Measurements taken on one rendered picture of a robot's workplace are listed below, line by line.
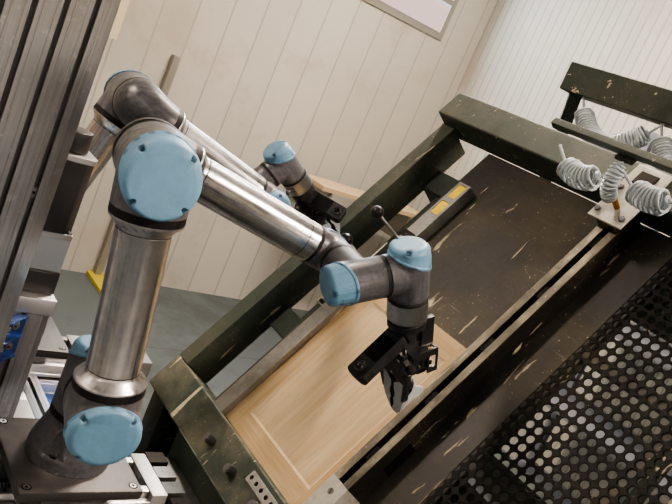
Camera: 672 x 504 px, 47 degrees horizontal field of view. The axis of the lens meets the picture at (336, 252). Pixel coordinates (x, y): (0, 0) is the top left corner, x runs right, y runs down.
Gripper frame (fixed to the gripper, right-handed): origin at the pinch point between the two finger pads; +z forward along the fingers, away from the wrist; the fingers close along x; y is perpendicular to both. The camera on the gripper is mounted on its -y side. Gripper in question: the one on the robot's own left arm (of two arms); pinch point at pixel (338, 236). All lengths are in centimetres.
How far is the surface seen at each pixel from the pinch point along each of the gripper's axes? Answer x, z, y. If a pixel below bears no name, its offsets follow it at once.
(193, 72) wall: -143, 61, 260
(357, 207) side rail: -16.9, 7.1, 7.9
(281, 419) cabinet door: 53, 11, -11
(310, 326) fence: 26.0, 8.1, -2.9
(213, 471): 73, 7, -4
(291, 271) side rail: 10.8, 7.2, 15.8
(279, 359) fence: 38.2, 8.2, 0.0
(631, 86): -95, 25, -46
